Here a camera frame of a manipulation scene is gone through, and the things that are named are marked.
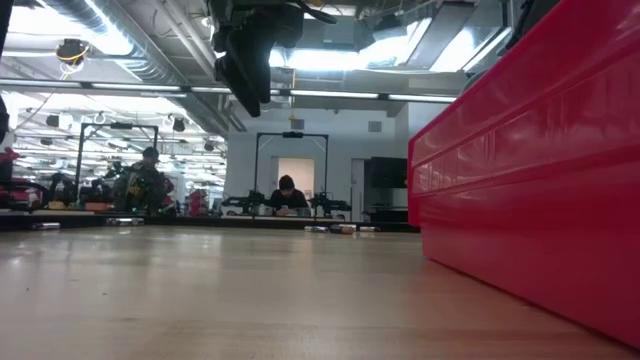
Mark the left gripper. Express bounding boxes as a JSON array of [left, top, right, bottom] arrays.
[[209, 0, 305, 119]]

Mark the red plastic bin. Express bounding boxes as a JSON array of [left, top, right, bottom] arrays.
[[406, 0, 640, 351]]

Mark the long ceiling light bar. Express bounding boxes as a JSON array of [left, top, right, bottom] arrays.
[[0, 78, 459, 105]]

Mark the grey ceiling unit box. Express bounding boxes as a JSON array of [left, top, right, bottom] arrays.
[[304, 13, 358, 50]]

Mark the person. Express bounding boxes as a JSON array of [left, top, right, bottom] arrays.
[[268, 174, 310, 217], [111, 145, 170, 215]]

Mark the black monitor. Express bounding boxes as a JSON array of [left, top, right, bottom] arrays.
[[368, 155, 410, 190]]

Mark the white desk lamp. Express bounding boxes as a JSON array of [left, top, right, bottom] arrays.
[[462, 68, 496, 96]]

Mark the red black machine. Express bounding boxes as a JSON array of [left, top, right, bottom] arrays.
[[0, 147, 57, 214]]

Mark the black gantry frame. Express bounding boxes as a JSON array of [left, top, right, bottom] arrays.
[[76, 121, 160, 212], [253, 131, 330, 220]]

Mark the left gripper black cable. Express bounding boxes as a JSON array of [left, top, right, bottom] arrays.
[[294, 0, 337, 25]]

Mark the silver spiral ventilation duct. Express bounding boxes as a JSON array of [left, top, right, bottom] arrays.
[[47, 0, 231, 136]]

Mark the black aluminium table frame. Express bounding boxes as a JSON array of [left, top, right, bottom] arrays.
[[0, 213, 421, 234]]

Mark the yellow black cable reel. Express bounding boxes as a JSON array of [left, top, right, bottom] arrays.
[[53, 38, 90, 68]]

